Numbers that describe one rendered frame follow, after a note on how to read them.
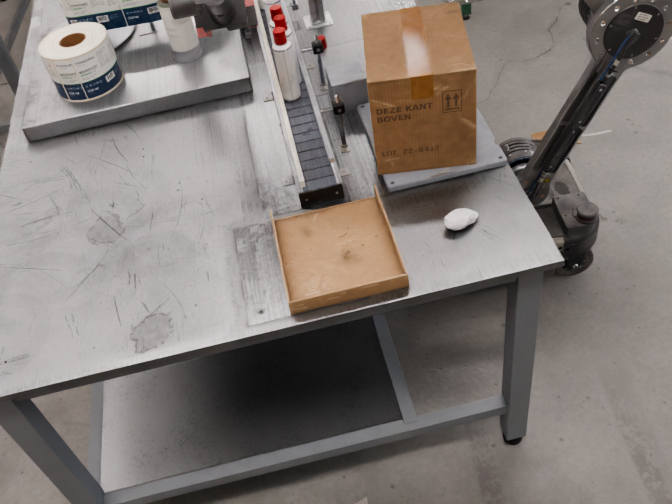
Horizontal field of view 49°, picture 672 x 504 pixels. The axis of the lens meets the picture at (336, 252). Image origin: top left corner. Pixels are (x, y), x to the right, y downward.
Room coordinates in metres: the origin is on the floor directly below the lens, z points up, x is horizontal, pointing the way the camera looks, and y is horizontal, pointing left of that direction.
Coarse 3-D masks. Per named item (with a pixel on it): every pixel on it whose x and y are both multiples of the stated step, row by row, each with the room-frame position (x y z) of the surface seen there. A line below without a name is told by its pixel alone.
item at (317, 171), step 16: (304, 96) 1.72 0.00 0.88; (288, 112) 1.66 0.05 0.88; (304, 112) 1.65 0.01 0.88; (304, 128) 1.58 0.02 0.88; (304, 144) 1.51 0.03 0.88; (320, 144) 1.50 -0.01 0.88; (304, 160) 1.45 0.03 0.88; (320, 160) 1.43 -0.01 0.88; (304, 176) 1.38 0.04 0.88; (320, 176) 1.37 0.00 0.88; (304, 192) 1.33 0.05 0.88
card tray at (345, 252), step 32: (288, 224) 1.28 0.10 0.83; (320, 224) 1.26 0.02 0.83; (352, 224) 1.24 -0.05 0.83; (384, 224) 1.21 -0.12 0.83; (288, 256) 1.17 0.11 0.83; (320, 256) 1.15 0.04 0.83; (352, 256) 1.13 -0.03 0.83; (384, 256) 1.11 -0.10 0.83; (288, 288) 1.08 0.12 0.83; (320, 288) 1.06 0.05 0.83; (352, 288) 1.01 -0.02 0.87; (384, 288) 1.01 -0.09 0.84
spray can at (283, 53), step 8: (272, 32) 1.73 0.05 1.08; (280, 32) 1.72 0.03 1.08; (280, 40) 1.72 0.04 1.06; (272, 48) 1.73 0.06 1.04; (280, 48) 1.71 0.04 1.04; (288, 48) 1.71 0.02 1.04; (280, 56) 1.71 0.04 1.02; (288, 56) 1.71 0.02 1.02; (280, 64) 1.71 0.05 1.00; (288, 64) 1.71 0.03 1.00; (280, 72) 1.71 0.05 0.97; (288, 72) 1.71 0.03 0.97; (296, 72) 1.72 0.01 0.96; (280, 80) 1.72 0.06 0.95; (288, 80) 1.71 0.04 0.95; (296, 80) 1.72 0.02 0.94; (288, 88) 1.71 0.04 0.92; (296, 88) 1.71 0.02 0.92; (288, 96) 1.71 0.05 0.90; (296, 96) 1.71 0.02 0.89
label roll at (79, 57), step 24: (72, 24) 2.11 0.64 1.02; (96, 24) 2.08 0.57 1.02; (48, 48) 1.99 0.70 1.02; (72, 48) 1.96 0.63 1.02; (96, 48) 1.95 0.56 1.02; (72, 72) 1.91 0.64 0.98; (96, 72) 1.93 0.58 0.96; (120, 72) 2.00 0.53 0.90; (72, 96) 1.92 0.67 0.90; (96, 96) 1.92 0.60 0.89
